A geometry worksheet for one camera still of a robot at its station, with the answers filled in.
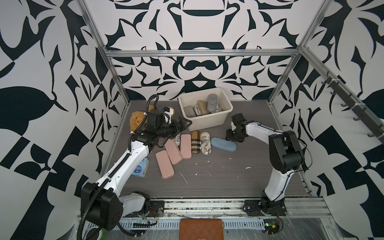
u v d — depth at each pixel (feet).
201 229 2.21
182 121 2.21
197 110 3.45
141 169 2.72
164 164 2.87
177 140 3.10
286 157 1.67
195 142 3.10
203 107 3.34
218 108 3.40
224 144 3.11
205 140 3.15
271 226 2.34
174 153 2.92
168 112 2.37
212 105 3.24
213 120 3.31
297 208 2.49
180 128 2.18
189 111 3.44
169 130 2.17
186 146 3.01
